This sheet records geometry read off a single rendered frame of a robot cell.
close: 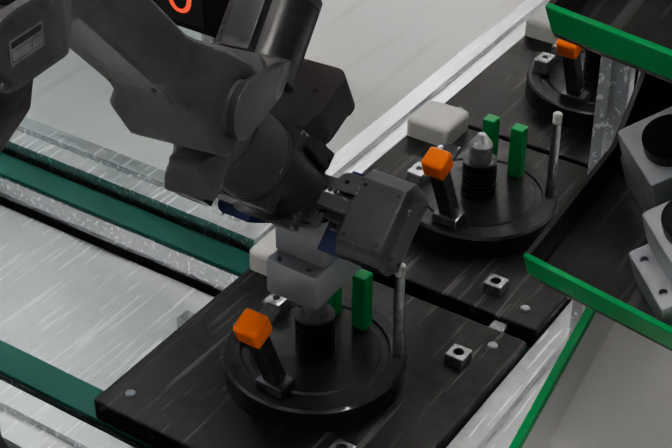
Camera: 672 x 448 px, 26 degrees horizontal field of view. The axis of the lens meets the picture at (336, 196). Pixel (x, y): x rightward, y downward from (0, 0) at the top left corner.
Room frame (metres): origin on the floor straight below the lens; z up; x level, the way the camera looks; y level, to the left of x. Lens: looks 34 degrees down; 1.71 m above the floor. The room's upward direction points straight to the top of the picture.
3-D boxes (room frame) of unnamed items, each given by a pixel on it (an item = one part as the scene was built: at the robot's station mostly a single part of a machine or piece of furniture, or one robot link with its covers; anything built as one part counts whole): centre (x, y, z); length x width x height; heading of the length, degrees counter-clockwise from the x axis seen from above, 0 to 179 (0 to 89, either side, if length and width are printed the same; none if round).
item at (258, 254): (0.98, 0.04, 0.97); 0.05 x 0.05 x 0.04; 56
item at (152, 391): (0.85, 0.02, 0.96); 0.24 x 0.24 x 0.02; 56
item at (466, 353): (0.86, -0.09, 0.97); 0.02 x 0.02 x 0.01; 56
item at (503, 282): (0.95, -0.13, 0.98); 0.02 x 0.02 x 0.01; 56
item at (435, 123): (1.06, -0.13, 1.01); 0.24 x 0.24 x 0.13; 56
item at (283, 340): (0.85, 0.02, 0.98); 0.14 x 0.14 x 0.02
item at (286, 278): (0.86, 0.01, 1.09); 0.08 x 0.04 x 0.07; 147
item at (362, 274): (0.88, -0.02, 1.01); 0.01 x 0.01 x 0.05; 56
